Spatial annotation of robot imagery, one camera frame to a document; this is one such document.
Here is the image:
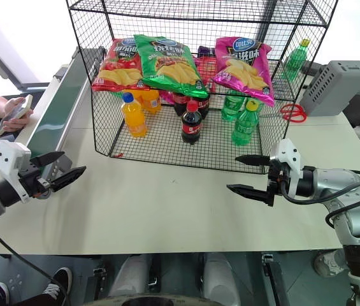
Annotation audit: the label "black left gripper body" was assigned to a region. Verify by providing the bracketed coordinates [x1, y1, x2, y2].
[18, 163, 55, 200]

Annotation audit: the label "pink red snack bag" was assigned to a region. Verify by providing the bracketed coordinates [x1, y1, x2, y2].
[193, 55, 219, 94]

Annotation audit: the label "white robot leg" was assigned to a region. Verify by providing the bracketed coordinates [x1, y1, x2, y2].
[107, 254, 152, 299]
[203, 252, 241, 306]

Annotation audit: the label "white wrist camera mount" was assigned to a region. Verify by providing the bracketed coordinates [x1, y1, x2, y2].
[269, 138, 305, 196]
[0, 139, 32, 204]

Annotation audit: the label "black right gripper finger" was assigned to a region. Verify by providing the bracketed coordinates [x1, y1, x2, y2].
[234, 154, 271, 167]
[226, 184, 269, 203]

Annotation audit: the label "purple snack pack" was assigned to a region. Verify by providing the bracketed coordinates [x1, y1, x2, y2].
[197, 45, 217, 59]

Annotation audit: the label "person's bare hand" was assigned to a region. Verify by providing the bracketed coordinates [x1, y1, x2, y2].
[3, 96, 35, 132]

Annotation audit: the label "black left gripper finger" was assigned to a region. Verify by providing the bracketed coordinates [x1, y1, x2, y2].
[50, 165, 87, 193]
[30, 151, 66, 168]

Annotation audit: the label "green conveyor belt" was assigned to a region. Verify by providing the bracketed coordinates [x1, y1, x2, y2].
[13, 46, 109, 179]

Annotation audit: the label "red handled scissors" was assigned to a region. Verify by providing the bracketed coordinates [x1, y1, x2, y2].
[278, 103, 308, 124]

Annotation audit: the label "green soda bottle yellow cap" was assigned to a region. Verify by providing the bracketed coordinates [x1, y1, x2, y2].
[282, 38, 312, 82]
[220, 89, 246, 123]
[231, 99, 261, 147]

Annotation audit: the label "green potato chip bag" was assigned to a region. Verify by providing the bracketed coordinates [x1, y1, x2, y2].
[133, 34, 210, 99]

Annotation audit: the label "grey vented plastic box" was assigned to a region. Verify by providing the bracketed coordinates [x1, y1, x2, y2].
[299, 60, 360, 117]

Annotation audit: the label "black sneaker white laces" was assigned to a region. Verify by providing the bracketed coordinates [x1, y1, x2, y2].
[40, 266, 73, 304]

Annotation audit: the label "cola bottle red cap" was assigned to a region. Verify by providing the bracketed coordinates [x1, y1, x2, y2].
[195, 92, 212, 120]
[173, 92, 192, 117]
[180, 102, 204, 145]

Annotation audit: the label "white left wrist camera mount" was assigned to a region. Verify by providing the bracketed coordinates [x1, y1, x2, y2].
[0, 139, 32, 204]

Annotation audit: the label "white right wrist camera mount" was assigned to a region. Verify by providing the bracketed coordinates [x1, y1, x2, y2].
[269, 138, 305, 196]

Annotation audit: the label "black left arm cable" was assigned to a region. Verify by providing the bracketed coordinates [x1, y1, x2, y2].
[0, 227, 72, 306]

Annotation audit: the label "magenta potato chip bag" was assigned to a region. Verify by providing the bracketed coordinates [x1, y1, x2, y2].
[211, 36, 276, 107]

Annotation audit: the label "orange soda bottle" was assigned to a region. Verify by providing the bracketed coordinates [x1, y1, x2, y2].
[120, 92, 149, 139]
[131, 89, 162, 115]

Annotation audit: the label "black wire mesh rack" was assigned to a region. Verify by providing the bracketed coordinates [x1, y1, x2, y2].
[65, 0, 340, 176]

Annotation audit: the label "red potato chip bag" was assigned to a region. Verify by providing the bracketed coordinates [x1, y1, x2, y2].
[90, 38, 150, 93]

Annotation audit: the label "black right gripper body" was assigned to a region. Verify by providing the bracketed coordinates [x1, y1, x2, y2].
[266, 159, 287, 207]

